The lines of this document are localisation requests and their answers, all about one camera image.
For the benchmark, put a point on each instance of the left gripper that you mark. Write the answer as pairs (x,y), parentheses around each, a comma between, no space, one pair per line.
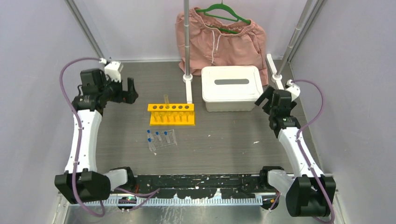
(128,97)

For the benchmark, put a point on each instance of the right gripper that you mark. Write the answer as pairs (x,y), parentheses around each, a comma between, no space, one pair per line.
(268,94)

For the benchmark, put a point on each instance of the clear glass test tube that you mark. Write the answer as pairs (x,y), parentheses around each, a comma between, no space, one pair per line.
(166,99)

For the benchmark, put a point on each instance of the white tray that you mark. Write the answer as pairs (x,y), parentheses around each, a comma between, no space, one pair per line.
(230,84)

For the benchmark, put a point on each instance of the blue capped tube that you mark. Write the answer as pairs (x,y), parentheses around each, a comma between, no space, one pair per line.
(151,145)
(150,135)
(167,137)
(158,136)

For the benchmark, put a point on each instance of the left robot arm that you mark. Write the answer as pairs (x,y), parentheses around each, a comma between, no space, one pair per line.
(81,181)

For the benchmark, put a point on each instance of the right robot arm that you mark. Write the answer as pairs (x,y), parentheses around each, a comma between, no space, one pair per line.
(309,193)

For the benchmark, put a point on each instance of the right white stand base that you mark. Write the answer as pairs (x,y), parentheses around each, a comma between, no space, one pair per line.
(275,78)

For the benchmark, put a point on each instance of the white stand base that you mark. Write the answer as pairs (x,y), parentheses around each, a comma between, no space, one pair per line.
(188,80)
(275,78)

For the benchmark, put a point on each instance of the yellow test tube rack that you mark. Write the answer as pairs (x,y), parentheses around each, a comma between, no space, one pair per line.
(171,114)

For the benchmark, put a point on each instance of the clear well plate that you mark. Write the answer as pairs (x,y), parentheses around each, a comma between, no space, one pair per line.
(158,144)

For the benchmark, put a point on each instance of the beige plastic bin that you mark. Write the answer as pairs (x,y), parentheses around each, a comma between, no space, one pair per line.
(229,106)

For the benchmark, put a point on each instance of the left white stand base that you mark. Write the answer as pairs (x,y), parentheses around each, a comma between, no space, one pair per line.
(188,80)

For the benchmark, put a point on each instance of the right metal stand pole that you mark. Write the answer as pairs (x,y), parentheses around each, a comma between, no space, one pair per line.
(296,34)

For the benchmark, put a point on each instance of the metal stand pole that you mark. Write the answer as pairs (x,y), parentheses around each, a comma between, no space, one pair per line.
(296,34)
(187,74)

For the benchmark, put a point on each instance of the pink shorts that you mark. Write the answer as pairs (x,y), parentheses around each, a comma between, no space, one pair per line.
(213,43)

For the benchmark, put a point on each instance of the left metal stand pole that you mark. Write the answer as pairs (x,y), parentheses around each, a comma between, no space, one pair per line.
(187,74)

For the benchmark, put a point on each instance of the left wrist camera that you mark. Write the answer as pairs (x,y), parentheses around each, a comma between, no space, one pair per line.
(113,71)

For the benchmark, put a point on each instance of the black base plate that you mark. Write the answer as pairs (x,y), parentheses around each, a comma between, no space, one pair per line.
(199,186)

